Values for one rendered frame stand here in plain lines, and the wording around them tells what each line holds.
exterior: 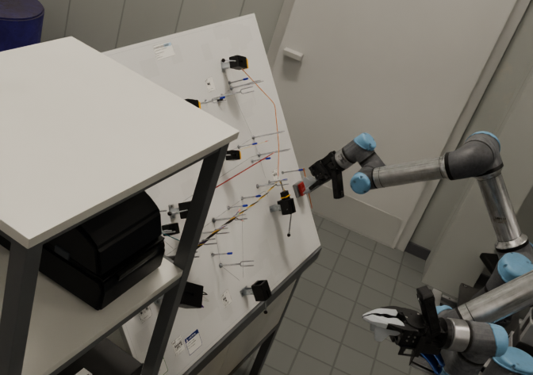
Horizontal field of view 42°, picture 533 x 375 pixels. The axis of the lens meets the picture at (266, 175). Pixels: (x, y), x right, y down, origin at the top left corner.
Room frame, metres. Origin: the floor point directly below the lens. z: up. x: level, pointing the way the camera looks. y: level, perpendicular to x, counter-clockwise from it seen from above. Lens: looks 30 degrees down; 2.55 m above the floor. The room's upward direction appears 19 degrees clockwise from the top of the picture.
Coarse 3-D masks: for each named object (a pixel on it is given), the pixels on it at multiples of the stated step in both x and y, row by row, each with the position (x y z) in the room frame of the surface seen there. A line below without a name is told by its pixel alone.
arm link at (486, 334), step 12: (468, 324) 1.32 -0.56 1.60; (480, 324) 1.33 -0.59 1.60; (492, 324) 1.35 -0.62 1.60; (480, 336) 1.30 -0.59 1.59; (492, 336) 1.31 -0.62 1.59; (504, 336) 1.33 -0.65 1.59; (468, 348) 1.28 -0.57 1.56; (480, 348) 1.29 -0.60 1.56; (492, 348) 1.30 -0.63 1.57; (504, 348) 1.31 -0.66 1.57; (480, 360) 1.30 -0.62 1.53
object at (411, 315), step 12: (408, 312) 1.30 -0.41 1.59; (420, 324) 1.26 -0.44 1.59; (444, 324) 1.30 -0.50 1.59; (396, 336) 1.28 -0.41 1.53; (408, 336) 1.25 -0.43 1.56; (420, 336) 1.25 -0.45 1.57; (432, 336) 1.28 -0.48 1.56; (444, 336) 1.28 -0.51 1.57; (408, 348) 1.24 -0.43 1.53; (420, 348) 1.25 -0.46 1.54; (432, 348) 1.28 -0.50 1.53; (444, 348) 1.27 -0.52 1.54
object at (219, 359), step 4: (228, 344) 1.96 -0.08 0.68; (224, 348) 1.93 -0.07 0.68; (220, 352) 1.91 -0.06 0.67; (224, 352) 1.95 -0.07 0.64; (216, 356) 1.88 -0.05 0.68; (220, 356) 1.92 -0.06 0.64; (224, 356) 1.96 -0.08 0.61; (212, 360) 1.85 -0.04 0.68; (216, 360) 1.89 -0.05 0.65; (220, 360) 1.94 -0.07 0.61; (208, 364) 1.83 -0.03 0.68; (212, 364) 1.87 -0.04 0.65; (216, 364) 1.91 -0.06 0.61; (220, 364) 1.95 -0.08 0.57; (204, 368) 1.81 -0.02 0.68; (208, 368) 1.84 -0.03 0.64; (212, 368) 1.88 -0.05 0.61; (216, 368) 1.92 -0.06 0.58; (220, 368) 1.97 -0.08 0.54; (200, 372) 1.78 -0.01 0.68; (204, 372) 1.82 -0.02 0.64; (208, 372) 1.86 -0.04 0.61; (212, 372) 1.89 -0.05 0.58; (216, 372) 1.93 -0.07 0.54
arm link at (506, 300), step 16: (528, 272) 1.52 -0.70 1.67; (496, 288) 1.50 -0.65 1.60; (512, 288) 1.48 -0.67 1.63; (528, 288) 1.47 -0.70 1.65; (464, 304) 1.48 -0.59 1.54; (480, 304) 1.46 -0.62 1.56; (496, 304) 1.45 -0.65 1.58; (512, 304) 1.45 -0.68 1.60; (528, 304) 1.46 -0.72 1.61; (480, 320) 1.43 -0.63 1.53; (496, 320) 1.45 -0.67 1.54
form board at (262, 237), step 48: (144, 48) 2.07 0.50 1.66; (192, 48) 2.29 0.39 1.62; (240, 48) 2.55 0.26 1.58; (192, 96) 2.18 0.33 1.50; (240, 96) 2.43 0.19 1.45; (240, 144) 2.30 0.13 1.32; (288, 144) 2.59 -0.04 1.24; (192, 192) 1.97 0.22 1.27; (240, 192) 2.19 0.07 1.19; (240, 240) 2.07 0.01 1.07; (288, 240) 2.32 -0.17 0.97; (240, 288) 1.96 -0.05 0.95; (144, 336) 1.52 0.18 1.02
